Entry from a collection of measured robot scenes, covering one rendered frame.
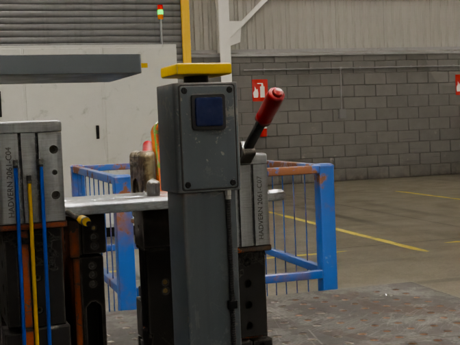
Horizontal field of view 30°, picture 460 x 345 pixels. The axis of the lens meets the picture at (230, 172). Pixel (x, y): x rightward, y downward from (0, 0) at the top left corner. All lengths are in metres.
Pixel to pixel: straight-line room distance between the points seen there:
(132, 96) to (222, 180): 8.22
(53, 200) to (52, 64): 0.24
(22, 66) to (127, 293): 2.18
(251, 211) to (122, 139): 8.01
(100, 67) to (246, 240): 0.35
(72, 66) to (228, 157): 0.19
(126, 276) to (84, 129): 6.14
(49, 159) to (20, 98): 7.95
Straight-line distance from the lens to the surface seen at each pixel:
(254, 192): 1.07
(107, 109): 9.04
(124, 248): 2.91
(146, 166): 1.38
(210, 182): 0.88
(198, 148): 0.87
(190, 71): 0.87
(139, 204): 1.14
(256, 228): 1.07
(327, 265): 3.14
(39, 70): 0.80
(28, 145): 0.99
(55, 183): 0.99
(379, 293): 2.02
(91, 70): 0.81
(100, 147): 9.02
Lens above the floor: 1.09
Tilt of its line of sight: 3 degrees down
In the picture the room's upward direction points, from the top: 2 degrees counter-clockwise
